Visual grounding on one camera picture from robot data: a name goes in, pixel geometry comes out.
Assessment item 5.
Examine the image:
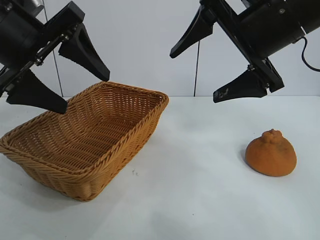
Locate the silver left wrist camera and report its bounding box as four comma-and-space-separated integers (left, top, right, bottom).
28, 0, 46, 15

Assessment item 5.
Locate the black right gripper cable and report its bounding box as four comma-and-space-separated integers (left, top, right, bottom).
300, 36, 320, 71

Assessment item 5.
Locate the orange fruit with knob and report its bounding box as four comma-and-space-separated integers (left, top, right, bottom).
244, 128, 298, 178

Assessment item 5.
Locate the woven wicker basket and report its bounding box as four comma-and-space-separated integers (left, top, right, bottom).
0, 81, 170, 202

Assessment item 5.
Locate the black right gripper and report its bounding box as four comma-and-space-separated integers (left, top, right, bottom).
169, 0, 320, 104

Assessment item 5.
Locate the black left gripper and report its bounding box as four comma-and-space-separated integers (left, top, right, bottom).
0, 0, 111, 115

